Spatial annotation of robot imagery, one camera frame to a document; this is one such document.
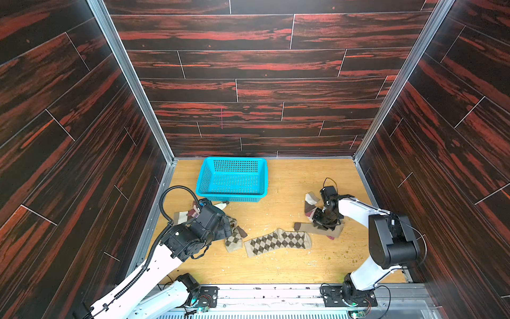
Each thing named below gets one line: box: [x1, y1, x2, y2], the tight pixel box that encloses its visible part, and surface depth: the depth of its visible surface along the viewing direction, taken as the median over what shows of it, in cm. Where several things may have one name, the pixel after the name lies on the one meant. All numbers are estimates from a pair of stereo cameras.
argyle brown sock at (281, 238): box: [243, 227, 313, 258], surface depth 89 cm
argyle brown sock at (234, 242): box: [225, 217, 248, 254], surface depth 88 cm
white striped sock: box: [304, 191, 321, 222], surface depth 101 cm
